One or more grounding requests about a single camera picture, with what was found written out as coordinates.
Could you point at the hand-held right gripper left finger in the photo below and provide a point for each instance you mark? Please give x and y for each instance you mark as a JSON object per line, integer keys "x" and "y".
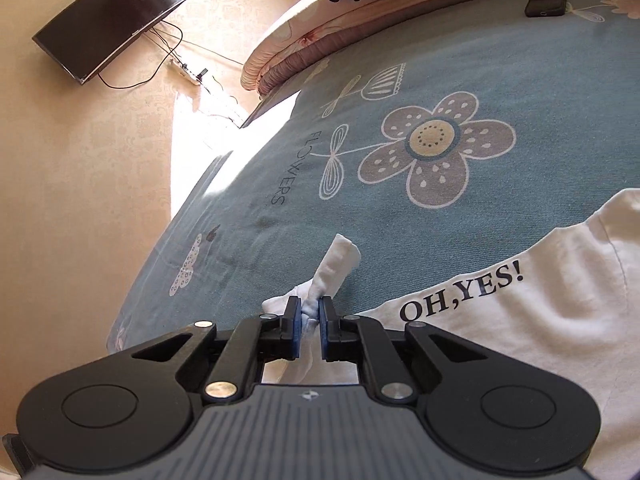
{"x": 292, "y": 327}

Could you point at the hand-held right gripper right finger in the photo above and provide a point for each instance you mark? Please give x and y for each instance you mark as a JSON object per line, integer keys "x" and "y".
{"x": 327, "y": 327}

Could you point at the white printed t-shirt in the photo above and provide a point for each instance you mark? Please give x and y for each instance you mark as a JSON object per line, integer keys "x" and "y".
{"x": 550, "y": 335}

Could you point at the mauve floral folded quilt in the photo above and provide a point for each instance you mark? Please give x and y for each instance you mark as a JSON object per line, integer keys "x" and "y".
{"x": 300, "y": 65}

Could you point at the white power strip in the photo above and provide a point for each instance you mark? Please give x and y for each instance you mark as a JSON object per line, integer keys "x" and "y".
{"x": 185, "y": 72}

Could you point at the cream floral folded quilt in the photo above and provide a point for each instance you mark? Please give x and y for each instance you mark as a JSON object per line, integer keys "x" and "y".
{"x": 295, "y": 25}

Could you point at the black flat television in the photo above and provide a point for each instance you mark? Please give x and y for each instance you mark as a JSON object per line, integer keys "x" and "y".
{"x": 105, "y": 15}

